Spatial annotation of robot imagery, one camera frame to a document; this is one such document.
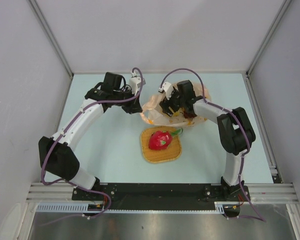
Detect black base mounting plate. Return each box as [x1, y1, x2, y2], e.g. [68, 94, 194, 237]
[71, 183, 250, 216]

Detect aluminium frame rail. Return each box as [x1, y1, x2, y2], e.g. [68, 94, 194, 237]
[26, 182, 299, 204]

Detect woven bamboo tray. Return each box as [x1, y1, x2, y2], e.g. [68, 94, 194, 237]
[140, 126, 182, 164]

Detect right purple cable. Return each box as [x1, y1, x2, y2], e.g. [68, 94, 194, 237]
[159, 68, 267, 223]

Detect translucent orange plastic bag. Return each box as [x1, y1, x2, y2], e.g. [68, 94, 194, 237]
[140, 82, 208, 128]

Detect left aluminium corner post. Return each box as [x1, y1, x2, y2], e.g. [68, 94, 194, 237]
[27, 0, 74, 80]

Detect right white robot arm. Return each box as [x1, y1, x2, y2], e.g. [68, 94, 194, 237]
[158, 80, 256, 201]

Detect right aluminium corner post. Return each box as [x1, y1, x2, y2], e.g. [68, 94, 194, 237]
[245, 0, 294, 77]

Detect aluminium corner post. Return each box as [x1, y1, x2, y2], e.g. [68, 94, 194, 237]
[245, 0, 294, 77]
[27, 0, 74, 80]

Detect white slotted cable duct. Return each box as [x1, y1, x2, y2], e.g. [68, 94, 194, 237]
[36, 202, 225, 214]

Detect dark red fake grapes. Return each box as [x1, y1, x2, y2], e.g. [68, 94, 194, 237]
[183, 111, 197, 119]

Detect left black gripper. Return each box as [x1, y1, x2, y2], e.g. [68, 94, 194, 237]
[112, 86, 142, 115]

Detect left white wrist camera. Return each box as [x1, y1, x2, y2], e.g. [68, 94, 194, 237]
[128, 72, 146, 95]

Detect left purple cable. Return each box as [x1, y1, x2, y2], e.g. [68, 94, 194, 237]
[40, 67, 144, 186]

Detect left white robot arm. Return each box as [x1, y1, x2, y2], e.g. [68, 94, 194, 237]
[38, 67, 145, 200]

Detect purple cable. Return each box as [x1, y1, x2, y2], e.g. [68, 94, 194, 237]
[159, 68, 267, 223]
[40, 67, 144, 186]

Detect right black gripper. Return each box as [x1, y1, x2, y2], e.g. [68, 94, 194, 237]
[159, 87, 185, 117]

